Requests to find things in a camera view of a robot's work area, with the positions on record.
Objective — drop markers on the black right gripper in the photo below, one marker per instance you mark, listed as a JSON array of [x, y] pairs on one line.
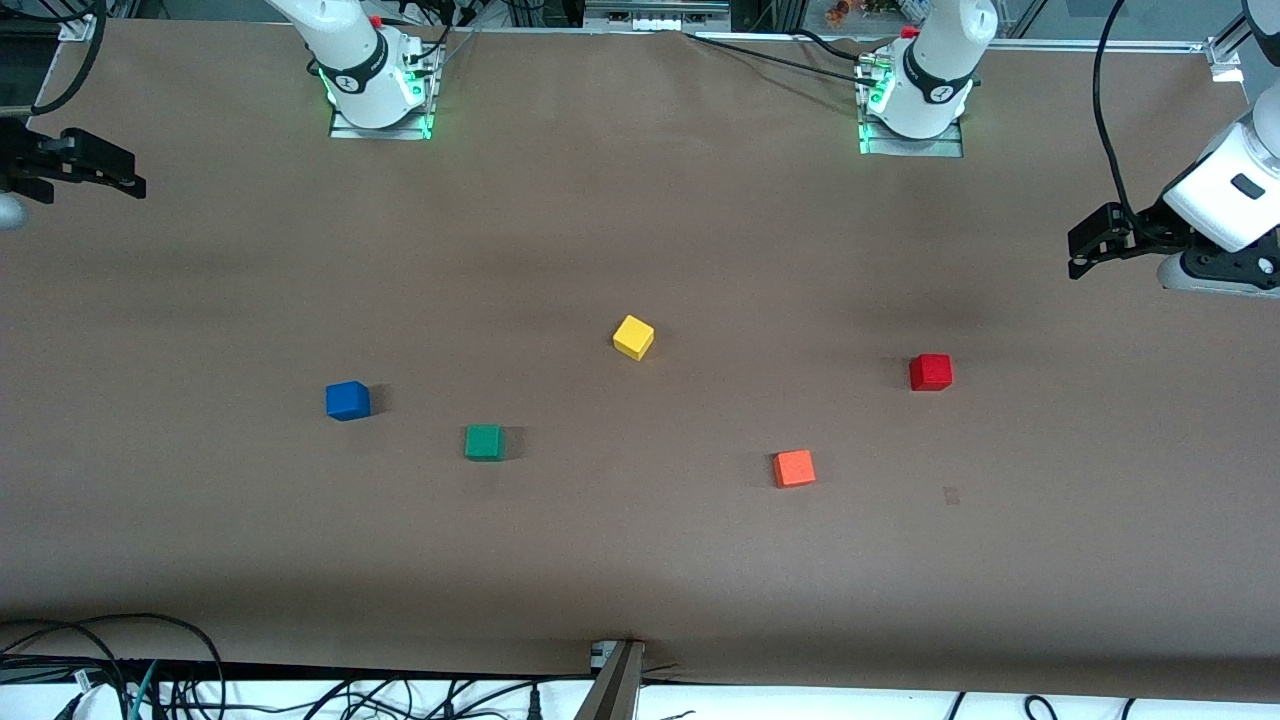
[[22, 159]]

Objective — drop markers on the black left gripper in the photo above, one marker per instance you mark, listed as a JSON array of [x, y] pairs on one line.
[[1143, 226]]

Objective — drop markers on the red wooden block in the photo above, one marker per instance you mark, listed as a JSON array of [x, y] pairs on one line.
[[931, 372]]

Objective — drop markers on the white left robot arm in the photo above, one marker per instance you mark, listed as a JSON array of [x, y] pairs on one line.
[[930, 60]]

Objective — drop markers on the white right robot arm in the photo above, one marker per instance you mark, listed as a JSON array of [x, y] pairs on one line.
[[350, 50]]

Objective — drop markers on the blue wooden block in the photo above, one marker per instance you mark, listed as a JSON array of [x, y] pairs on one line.
[[347, 401]]

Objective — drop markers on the orange wooden block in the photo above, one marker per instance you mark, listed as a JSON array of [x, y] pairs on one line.
[[794, 468]]

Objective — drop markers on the green wooden block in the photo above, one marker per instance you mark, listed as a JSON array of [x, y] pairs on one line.
[[484, 442]]

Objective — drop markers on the yellow wooden block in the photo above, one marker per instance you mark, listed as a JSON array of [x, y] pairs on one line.
[[633, 337]]

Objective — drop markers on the aluminium profile bar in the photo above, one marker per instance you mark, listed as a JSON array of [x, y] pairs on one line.
[[612, 690]]

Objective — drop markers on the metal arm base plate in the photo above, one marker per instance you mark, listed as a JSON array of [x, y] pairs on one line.
[[940, 150], [400, 132]]

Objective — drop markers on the aluminium table edge rail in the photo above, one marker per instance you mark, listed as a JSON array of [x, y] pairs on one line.
[[1100, 45]]

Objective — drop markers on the aluminium corner bracket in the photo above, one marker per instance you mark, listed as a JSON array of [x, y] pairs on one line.
[[1225, 58]]

